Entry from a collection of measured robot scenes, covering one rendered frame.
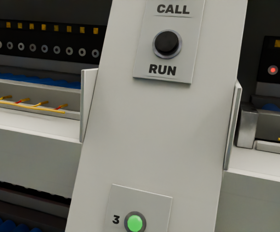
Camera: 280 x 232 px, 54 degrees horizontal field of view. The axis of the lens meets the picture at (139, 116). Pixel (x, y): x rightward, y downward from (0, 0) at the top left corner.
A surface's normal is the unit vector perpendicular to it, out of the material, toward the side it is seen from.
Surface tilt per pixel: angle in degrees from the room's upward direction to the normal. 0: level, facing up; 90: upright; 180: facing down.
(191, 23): 90
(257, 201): 111
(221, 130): 90
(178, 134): 90
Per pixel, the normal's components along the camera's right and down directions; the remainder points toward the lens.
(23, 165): -0.29, 0.20
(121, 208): -0.24, -0.16
